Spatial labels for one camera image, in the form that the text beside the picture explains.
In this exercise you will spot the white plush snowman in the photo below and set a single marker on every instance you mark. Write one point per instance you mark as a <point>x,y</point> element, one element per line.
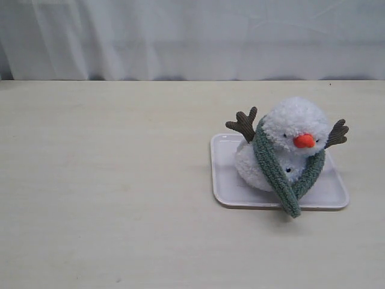
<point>297,128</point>

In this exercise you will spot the green knitted scarf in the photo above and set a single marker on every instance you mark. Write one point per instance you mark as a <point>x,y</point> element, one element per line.
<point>288,194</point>

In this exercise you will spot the white square plastic tray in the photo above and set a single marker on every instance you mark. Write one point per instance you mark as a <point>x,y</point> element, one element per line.
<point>230,190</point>

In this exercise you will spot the white backdrop curtain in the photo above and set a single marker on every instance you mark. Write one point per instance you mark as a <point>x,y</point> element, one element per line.
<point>192,40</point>

